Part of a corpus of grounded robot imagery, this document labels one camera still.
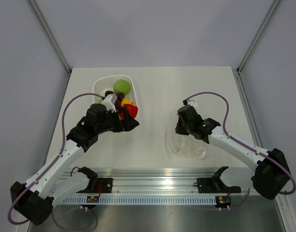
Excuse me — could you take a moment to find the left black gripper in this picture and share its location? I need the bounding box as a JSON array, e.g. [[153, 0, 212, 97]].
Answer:
[[96, 106, 139, 135]]

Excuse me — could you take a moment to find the red bell pepper toy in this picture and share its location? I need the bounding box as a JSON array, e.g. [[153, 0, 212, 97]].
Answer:
[[124, 104, 138, 118]]

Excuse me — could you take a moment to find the clear zip top bag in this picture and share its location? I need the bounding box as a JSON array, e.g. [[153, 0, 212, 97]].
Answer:
[[165, 111, 207, 160]]

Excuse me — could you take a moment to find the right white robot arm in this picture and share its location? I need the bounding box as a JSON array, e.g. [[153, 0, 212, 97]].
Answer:
[[175, 105, 291, 200]]

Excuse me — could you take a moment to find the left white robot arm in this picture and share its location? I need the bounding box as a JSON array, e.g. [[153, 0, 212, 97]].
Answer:
[[10, 104, 139, 225]]

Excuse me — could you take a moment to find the yellow bell pepper toy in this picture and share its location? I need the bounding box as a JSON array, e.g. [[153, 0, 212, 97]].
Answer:
[[121, 98, 133, 106]]

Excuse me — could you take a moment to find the dark red grape bunch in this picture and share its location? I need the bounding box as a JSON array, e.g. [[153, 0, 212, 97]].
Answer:
[[114, 92, 125, 110]]

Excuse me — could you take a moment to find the green cabbage toy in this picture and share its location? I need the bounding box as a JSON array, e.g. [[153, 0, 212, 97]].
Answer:
[[113, 79, 131, 94]]

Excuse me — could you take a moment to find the white perforated plastic basket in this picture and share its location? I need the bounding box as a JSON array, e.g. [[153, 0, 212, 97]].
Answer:
[[93, 74, 141, 132]]

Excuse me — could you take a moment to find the right small circuit board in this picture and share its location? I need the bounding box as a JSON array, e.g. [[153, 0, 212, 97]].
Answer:
[[215, 196, 232, 207]]

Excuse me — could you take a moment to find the small circuit board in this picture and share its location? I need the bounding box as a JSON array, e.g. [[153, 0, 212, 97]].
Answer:
[[215, 196, 232, 207], [86, 196, 99, 203]]

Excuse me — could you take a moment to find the left small circuit board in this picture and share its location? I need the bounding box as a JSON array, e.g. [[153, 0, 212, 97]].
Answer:
[[86, 196, 99, 203]]

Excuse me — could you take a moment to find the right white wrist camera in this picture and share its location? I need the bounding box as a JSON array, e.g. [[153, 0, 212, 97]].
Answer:
[[183, 100, 198, 108]]

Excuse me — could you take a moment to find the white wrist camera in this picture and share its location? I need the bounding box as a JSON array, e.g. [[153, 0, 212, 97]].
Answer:
[[101, 95, 117, 112], [183, 100, 198, 108]]

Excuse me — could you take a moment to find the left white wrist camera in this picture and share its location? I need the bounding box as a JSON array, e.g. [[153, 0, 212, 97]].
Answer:
[[101, 95, 117, 112]]

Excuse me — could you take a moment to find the aluminium mounting rail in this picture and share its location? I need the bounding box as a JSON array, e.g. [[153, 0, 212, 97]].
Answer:
[[53, 168, 257, 194]]

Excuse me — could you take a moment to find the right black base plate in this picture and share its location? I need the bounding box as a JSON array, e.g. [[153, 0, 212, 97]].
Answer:
[[193, 177, 241, 193]]

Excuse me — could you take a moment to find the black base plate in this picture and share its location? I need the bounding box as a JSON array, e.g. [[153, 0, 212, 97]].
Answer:
[[78, 177, 113, 194], [193, 177, 241, 193]]

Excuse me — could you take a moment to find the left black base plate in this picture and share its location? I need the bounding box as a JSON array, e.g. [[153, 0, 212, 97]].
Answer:
[[78, 177, 113, 194]]

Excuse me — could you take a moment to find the white slotted cable duct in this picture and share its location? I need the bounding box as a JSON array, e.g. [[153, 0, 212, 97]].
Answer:
[[62, 195, 216, 205]]

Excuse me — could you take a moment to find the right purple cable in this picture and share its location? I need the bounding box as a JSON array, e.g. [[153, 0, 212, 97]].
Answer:
[[183, 91, 296, 211]]

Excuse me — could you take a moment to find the purple cable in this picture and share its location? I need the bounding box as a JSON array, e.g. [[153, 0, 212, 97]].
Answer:
[[183, 91, 296, 211], [7, 93, 107, 230]]

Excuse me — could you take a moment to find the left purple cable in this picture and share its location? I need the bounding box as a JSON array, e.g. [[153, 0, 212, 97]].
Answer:
[[7, 93, 107, 230]]

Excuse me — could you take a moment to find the right aluminium frame post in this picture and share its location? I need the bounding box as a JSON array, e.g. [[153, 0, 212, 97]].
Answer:
[[236, 0, 282, 74]]

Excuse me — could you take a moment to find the aluminium frame post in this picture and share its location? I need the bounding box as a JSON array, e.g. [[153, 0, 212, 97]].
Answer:
[[28, 0, 72, 77], [236, 0, 282, 74]]

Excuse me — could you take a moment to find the left aluminium frame post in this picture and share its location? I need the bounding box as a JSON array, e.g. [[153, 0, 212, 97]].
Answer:
[[28, 0, 72, 77]]

